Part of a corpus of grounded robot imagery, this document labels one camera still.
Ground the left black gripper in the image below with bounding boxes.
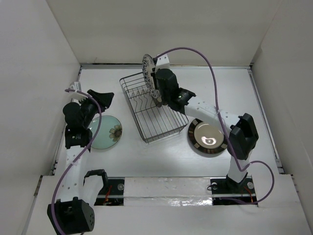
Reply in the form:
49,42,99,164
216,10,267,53
78,90,112,128

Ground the blue floral plate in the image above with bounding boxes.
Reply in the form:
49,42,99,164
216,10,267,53
142,54,160,99

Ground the brown rim cream plate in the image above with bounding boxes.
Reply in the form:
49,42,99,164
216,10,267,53
153,96,162,108

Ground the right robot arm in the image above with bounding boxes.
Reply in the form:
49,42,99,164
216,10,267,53
154,69,259,192

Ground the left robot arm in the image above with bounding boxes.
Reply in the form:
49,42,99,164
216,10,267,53
47,89,114,235

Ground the green flower plate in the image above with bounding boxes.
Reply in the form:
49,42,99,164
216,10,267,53
91,115,122,149

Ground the dark striped rim plate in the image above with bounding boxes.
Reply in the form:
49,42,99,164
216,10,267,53
187,118,227,155

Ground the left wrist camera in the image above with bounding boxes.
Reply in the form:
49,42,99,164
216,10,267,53
69,81,87,103

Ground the wire dish rack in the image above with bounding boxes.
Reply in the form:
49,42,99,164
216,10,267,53
119,72,189,143

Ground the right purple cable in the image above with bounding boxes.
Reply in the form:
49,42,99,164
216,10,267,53
156,47,276,204

